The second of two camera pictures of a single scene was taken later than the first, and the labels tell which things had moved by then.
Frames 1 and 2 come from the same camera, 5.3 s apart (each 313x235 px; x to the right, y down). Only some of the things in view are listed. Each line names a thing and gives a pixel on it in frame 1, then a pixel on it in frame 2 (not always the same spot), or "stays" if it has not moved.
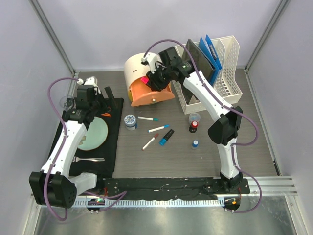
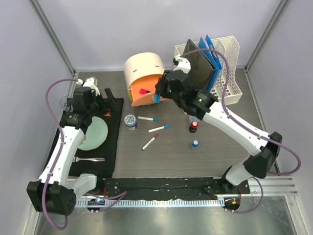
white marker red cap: x=149 y=142 stays
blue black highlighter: x=163 y=140 → x=157 y=98
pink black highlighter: x=145 y=81 → x=143 y=91
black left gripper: x=111 y=102 stays
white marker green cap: x=147 y=118 stays
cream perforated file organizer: x=228 y=82 stays
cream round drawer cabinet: x=139 y=86 stays
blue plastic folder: x=207 y=46 stays
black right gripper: x=155 y=85 → x=161 y=87
